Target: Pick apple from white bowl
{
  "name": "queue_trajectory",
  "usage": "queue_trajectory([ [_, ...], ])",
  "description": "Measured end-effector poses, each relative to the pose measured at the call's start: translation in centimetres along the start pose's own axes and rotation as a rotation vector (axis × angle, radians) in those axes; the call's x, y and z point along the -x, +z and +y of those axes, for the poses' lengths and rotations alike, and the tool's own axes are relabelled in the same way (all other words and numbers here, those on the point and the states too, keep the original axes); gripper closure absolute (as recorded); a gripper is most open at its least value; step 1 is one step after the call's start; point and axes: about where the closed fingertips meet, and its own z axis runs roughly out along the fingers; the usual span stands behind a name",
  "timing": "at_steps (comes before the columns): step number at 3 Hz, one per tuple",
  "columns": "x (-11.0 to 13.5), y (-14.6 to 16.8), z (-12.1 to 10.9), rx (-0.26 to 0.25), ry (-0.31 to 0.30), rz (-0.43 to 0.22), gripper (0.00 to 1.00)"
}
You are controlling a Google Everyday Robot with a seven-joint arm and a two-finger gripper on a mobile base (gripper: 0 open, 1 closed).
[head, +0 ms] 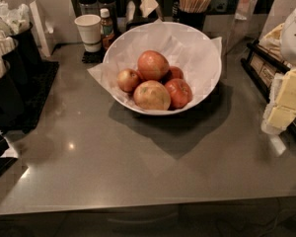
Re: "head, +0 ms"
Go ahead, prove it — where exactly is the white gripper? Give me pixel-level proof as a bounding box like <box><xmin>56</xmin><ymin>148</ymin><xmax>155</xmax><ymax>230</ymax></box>
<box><xmin>261</xmin><ymin>8</ymin><xmax>296</xmax><ymax>135</ymax></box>

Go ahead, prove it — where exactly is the white paper bowl liner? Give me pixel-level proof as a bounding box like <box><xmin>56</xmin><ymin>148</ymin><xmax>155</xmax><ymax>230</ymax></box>
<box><xmin>87</xmin><ymin>19</ymin><xmax>223</xmax><ymax>113</ymax></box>

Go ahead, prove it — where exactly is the white bowl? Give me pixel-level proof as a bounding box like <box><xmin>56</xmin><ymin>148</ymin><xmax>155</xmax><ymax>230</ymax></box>
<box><xmin>103</xmin><ymin>21</ymin><xmax>223</xmax><ymax>117</ymax></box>

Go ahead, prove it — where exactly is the right front red apple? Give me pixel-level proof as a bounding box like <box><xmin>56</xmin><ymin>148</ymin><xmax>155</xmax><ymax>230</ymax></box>
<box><xmin>165</xmin><ymin>78</ymin><xmax>192</xmax><ymax>109</ymax></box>

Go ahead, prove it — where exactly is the back right red apple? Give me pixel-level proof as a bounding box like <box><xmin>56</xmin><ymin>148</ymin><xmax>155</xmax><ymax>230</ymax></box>
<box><xmin>162</xmin><ymin>66</ymin><xmax>184</xmax><ymax>83</ymax></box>

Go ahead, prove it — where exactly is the large front yellowish apple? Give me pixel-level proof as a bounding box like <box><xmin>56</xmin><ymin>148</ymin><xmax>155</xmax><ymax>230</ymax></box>
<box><xmin>133</xmin><ymin>80</ymin><xmax>171</xmax><ymax>111</ymax></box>

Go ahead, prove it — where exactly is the large top red apple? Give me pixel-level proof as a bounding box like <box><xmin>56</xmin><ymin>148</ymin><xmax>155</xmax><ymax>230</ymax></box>
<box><xmin>137</xmin><ymin>50</ymin><xmax>170</xmax><ymax>81</ymax></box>

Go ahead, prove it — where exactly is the small left red apple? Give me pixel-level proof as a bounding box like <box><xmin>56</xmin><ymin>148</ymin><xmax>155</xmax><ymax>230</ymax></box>
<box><xmin>117</xmin><ymin>68</ymin><xmax>142</xmax><ymax>93</ymax></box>

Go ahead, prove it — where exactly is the black condiment packet rack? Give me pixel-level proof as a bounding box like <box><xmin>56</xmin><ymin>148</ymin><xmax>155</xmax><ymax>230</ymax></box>
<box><xmin>241</xmin><ymin>39</ymin><xmax>296</xmax><ymax>140</ymax></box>

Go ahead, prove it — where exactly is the black cup of wooden stirrers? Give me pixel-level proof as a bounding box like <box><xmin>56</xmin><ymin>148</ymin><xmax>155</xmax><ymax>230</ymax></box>
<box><xmin>179</xmin><ymin>0</ymin><xmax>211</xmax><ymax>30</ymax></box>

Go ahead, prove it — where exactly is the black napkin holder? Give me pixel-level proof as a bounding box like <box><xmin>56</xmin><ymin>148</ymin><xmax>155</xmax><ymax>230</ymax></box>
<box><xmin>125</xmin><ymin>0</ymin><xmax>164</xmax><ymax>31</ymax></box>

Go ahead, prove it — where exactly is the small brown sauce bottle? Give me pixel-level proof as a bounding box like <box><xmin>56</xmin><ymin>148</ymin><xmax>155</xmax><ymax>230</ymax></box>
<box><xmin>100</xmin><ymin>8</ymin><xmax>115</xmax><ymax>49</ymax></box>

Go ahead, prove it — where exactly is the white paper cup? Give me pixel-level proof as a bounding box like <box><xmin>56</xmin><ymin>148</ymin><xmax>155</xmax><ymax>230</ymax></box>
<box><xmin>74</xmin><ymin>14</ymin><xmax>102</xmax><ymax>52</ymax></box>

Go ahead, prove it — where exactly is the black rubber mat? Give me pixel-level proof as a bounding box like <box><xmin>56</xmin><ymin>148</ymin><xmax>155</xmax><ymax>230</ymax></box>
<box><xmin>0</xmin><ymin>60</ymin><xmax>59</xmax><ymax>134</ymax></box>

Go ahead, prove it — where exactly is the black front cutlery cup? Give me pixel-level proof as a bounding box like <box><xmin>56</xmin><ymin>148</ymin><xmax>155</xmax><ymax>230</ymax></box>
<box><xmin>0</xmin><ymin>60</ymin><xmax>25</xmax><ymax>126</ymax></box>

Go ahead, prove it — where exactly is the black cup with wrapped packets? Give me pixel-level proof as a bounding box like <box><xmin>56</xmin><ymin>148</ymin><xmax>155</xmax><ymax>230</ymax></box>
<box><xmin>0</xmin><ymin>1</ymin><xmax>42</xmax><ymax>68</ymax></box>

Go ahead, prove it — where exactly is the black cup with white cutlery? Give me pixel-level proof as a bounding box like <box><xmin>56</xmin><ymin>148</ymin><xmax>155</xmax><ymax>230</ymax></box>
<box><xmin>0</xmin><ymin>30</ymin><xmax>29</xmax><ymax>91</ymax></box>

